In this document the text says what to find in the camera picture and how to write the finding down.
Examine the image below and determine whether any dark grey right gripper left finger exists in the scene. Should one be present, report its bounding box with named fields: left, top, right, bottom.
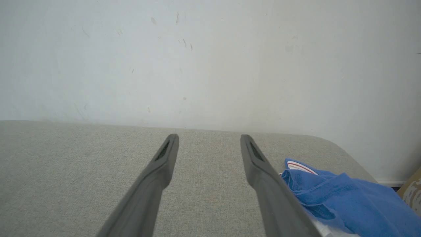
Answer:
left=96, top=133, right=180, bottom=237

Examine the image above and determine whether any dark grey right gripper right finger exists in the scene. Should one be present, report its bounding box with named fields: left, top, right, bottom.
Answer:
left=240, top=134, right=323, bottom=237

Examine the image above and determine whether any blue white sports shirt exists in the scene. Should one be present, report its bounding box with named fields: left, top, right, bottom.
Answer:
left=280, top=158, right=421, bottom=237

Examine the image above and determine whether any beige patterned object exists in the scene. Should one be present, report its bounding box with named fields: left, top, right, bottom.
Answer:
left=396, top=167, right=421, bottom=218

